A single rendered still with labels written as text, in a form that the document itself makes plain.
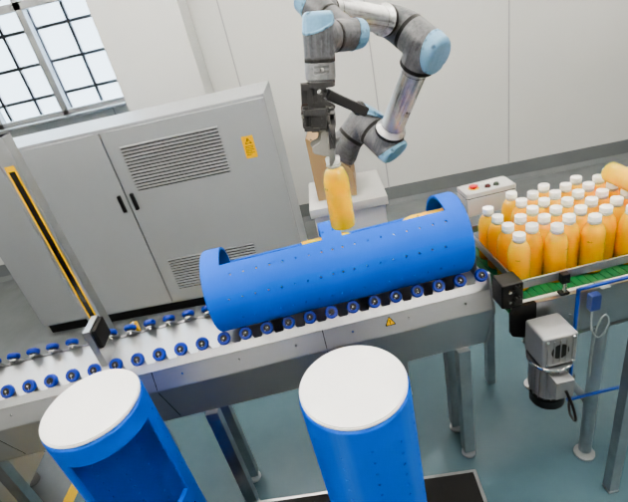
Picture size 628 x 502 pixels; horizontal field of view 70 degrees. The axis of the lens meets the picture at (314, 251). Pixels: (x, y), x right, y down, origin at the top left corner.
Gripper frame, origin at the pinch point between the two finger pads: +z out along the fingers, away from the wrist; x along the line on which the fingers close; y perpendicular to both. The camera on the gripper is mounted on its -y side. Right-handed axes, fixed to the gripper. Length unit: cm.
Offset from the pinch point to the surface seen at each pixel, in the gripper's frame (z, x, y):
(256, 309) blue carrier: 48, -3, 26
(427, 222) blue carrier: 25.7, -9.9, -30.5
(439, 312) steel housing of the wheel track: 58, -7, -36
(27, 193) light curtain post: 16, -44, 105
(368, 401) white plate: 48, 40, -2
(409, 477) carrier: 73, 43, -12
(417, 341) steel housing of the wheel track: 71, -9, -29
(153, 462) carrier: 103, 4, 69
